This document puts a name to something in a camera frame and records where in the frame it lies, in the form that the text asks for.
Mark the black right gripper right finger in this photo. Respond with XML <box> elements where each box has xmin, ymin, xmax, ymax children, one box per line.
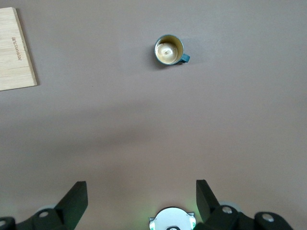
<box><xmin>195</xmin><ymin>179</ymin><xmax>292</xmax><ymax>230</ymax></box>

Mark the dark teal mug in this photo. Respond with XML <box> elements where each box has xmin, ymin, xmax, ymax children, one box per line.
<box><xmin>154</xmin><ymin>34</ymin><xmax>191</xmax><ymax>65</ymax></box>

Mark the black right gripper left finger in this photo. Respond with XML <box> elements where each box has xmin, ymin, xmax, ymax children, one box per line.
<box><xmin>0</xmin><ymin>181</ymin><xmax>88</xmax><ymax>230</ymax></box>

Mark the wooden cutting board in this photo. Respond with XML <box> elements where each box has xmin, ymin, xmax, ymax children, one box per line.
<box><xmin>0</xmin><ymin>7</ymin><xmax>38</xmax><ymax>92</ymax></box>

